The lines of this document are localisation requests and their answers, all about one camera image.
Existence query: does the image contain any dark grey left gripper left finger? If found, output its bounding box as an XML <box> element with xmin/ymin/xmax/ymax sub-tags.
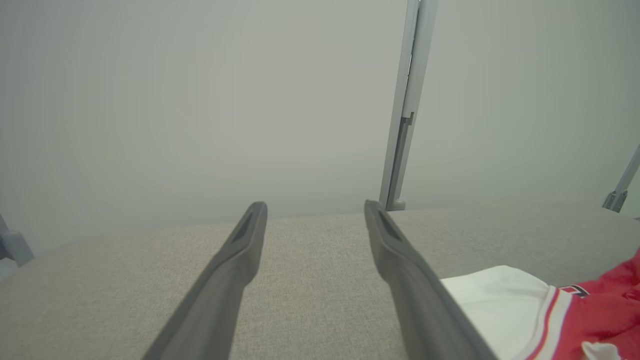
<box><xmin>141</xmin><ymin>201</ymin><xmax>269</xmax><ymax>360</ymax></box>

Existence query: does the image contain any grey metal partition post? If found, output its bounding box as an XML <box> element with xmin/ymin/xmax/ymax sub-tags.
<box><xmin>378</xmin><ymin>0</ymin><xmax>439</xmax><ymax>212</ymax></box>

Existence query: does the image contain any slanted grey metal strut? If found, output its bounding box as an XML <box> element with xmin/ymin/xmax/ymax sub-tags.
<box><xmin>602</xmin><ymin>144</ymin><xmax>640</xmax><ymax>214</ymax></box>

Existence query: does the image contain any red jersey with white sleeves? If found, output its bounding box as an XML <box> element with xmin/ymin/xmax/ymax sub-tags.
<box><xmin>440</xmin><ymin>247</ymin><xmax>640</xmax><ymax>360</ymax></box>

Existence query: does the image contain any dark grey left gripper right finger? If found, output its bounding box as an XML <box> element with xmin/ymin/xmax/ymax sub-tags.
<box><xmin>364</xmin><ymin>199</ymin><xmax>501</xmax><ymax>360</ymax></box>

